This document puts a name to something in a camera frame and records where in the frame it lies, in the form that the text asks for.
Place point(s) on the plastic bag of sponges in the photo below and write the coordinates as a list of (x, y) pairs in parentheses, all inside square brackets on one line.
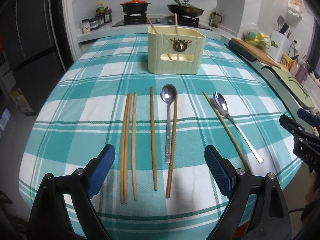
[(252, 35)]

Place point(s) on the steel spoon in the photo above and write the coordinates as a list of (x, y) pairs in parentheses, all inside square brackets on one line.
[(168, 95), (221, 105)]

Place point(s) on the teal plaid tablecloth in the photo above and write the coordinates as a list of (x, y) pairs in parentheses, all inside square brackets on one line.
[(85, 111)]

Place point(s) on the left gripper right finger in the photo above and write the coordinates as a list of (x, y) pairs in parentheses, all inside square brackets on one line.
[(269, 218)]

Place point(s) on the dark glass jug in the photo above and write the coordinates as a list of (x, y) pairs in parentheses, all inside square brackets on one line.
[(215, 19)]

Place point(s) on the wooden chopstick beside spoon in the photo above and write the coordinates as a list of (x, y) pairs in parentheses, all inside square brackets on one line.
[(172, 152)]

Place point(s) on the black gas stove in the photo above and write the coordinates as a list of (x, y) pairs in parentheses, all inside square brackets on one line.
[(190, 22)]

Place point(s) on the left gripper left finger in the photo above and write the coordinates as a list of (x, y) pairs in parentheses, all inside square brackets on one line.
[(49, 218)]

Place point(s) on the black refrigerator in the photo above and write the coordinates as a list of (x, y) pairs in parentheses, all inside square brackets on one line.
[(36, 45)]

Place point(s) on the wooden cutting board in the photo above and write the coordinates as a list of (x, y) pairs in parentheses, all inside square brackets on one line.
[(257, 53)]

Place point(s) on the black board tray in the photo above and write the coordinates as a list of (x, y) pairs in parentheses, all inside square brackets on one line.
[(236, 48)]

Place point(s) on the cream utensil holder box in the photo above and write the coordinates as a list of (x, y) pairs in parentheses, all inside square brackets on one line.
[(174, 50)]

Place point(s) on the person's right hand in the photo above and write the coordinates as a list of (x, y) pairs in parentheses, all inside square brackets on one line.
[(313, 191)]

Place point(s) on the condiment bottles group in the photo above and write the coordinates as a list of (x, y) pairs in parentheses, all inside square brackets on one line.
[(105, 12)]

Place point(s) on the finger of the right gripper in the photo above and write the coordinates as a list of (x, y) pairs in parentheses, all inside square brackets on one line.
[(309, 118), (290, 125)]

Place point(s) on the hanging snack bag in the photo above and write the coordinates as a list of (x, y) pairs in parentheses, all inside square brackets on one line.
[(295, 8)]

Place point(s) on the black wok glass lid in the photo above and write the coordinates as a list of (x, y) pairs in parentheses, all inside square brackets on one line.
[(184, 9)]

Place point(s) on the pink purple cup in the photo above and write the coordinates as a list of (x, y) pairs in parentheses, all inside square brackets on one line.
[(302, 73)]

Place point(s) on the black pot orange lid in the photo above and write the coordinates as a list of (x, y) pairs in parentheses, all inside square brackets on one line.
[(135, 7)]

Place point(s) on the white utensil caddy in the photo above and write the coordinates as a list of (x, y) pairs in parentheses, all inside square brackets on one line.
[(279, 41)]

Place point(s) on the yellow printed tin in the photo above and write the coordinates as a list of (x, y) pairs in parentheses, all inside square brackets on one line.
[(286, 61)]

